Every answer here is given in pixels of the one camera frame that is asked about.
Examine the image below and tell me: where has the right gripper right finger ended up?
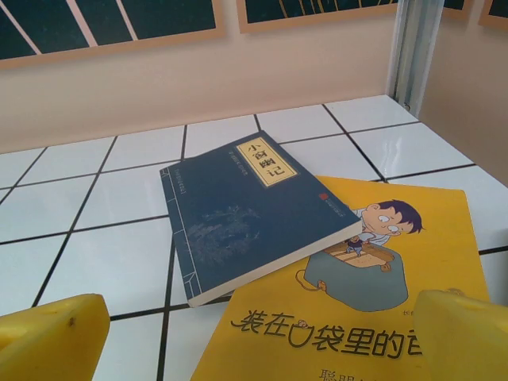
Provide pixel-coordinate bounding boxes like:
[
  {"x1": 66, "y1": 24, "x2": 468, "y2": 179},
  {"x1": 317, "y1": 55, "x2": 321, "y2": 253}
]
[{"x1": 414, "y1": 289, "x2": 508, "y2": 381}]

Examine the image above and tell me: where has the dark blue paperback book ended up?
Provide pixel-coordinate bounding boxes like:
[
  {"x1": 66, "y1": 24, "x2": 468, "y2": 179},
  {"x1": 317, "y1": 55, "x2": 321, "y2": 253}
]
[{"x1": 159, "y1": 129, "x2": 364, "y2": 309}]

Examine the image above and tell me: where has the aluminium frame post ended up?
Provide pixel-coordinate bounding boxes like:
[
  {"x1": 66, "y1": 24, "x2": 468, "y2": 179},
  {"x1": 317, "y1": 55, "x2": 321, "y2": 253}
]
[{"x1": 391, "y1": 0, "x2": 452, "y2": 116}]

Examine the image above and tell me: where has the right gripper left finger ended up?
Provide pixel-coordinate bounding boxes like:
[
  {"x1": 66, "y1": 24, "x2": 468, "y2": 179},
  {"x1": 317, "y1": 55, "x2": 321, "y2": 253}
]
[{"x1": 0, "y1": 292, "x2": 111, "y2": 381}]

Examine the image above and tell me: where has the yellow book boy cartoon cover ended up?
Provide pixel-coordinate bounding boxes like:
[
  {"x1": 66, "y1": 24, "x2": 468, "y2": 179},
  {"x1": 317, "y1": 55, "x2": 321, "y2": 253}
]
[{"x1": 189, "y1": 174, "x2": 495, "y2": 381}]

